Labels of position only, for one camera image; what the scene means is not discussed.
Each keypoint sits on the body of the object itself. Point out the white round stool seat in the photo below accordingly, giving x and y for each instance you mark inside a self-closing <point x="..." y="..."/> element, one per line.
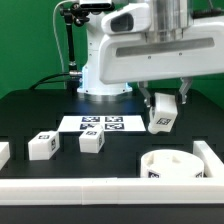
<point x="170" y="163"/>

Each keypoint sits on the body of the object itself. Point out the black camera stand pole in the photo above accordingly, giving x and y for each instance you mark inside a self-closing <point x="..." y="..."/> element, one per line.
<point x="73" y="15"/>

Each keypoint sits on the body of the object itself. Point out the white right fence wall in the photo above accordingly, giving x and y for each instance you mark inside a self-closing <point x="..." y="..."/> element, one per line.
<point x="213" y="166"/>

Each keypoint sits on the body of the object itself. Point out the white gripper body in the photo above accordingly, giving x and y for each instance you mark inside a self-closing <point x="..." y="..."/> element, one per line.
<point x="134" y="58"/>

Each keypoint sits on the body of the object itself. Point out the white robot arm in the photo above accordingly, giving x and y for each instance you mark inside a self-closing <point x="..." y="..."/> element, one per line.
<point x="158" y="39"/>

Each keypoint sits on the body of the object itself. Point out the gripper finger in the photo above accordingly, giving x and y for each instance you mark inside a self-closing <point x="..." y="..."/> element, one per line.
<point x="182" y="93"/>
<point x="148" y="99"/>

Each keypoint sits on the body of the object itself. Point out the white front fence wall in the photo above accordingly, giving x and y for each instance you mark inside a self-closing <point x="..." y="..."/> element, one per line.
<point x="98" y="191"/>

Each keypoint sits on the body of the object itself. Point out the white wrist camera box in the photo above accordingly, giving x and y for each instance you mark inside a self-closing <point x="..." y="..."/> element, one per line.
<point x="135" y="17"/>

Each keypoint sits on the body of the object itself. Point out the white left fence wall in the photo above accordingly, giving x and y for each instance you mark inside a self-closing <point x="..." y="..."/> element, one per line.
<point x="4" y="153"/>

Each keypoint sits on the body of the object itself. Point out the white fence wall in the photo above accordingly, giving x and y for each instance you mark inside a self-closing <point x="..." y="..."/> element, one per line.
<point x="98" y="191"/>
<point x="4" y="153"/>
<point x="213" y="166"/>

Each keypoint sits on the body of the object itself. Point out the white marker sheet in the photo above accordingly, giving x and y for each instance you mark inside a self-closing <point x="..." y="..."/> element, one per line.
<point x="133" y="123"/>

